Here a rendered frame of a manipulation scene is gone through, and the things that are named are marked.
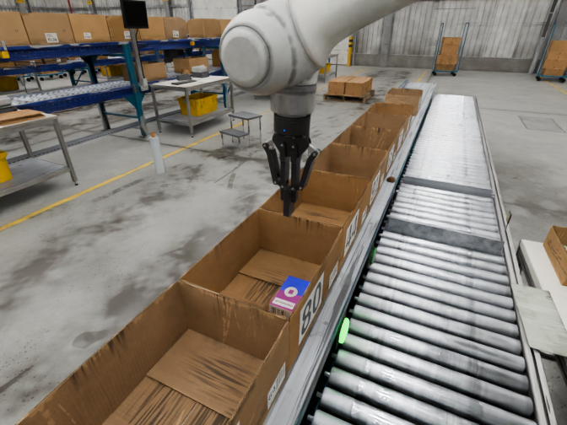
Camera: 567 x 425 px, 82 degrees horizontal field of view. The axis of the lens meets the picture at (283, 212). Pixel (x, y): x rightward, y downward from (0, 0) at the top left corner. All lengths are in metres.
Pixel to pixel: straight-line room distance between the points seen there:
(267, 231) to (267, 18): 0.77
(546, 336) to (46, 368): 2.22
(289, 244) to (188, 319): 0.40
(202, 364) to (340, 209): 0.85
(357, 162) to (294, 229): 0.78
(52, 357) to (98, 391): 1.55
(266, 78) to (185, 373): 0.65
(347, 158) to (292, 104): 1.13
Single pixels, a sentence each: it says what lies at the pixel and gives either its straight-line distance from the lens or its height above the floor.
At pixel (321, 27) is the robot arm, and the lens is 0.48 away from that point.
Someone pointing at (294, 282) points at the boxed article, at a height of 0.92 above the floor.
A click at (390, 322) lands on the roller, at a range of 1.16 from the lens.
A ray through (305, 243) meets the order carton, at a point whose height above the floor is 0.96.
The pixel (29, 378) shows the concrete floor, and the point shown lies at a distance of 2.29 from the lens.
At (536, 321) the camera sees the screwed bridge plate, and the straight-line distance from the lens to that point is 1.36.
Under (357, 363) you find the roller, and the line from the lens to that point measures 1.03.
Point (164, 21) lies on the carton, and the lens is 6.96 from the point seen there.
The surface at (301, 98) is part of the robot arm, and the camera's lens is 0.64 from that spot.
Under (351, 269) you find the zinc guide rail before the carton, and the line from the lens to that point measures 1.09.
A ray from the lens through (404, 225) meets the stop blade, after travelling 1.59.
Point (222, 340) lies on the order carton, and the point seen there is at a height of 0.90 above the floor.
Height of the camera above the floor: 1.57
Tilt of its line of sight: 30 degrees down
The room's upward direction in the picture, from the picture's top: straight up
